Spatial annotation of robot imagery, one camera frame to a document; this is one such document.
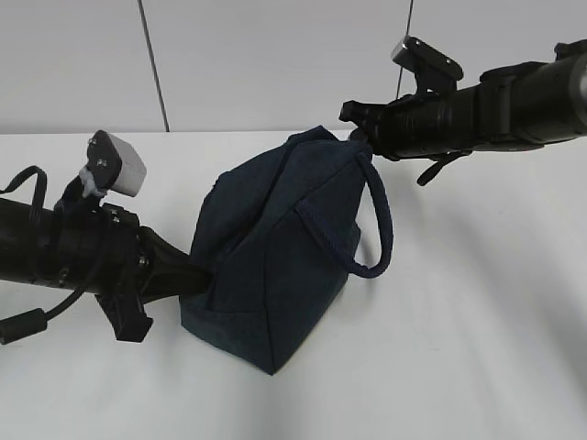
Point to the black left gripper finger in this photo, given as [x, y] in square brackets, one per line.
[165, 271]

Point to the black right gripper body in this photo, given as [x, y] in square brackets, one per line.
[405, 129]

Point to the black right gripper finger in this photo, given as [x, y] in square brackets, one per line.
[357, 135]

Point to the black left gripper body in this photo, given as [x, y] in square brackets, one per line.
[115, 277]

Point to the dark navy fabric lunch bag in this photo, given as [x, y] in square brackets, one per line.
[281, 233]

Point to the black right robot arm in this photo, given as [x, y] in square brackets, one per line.
[514, 108]

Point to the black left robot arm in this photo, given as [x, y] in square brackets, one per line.
[50, 251]

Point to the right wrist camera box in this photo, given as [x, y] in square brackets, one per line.
[435, 72]

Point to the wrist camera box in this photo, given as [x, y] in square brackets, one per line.
[435, 72]
[112, 165]

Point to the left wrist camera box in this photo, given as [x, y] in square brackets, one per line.
[112, 165]

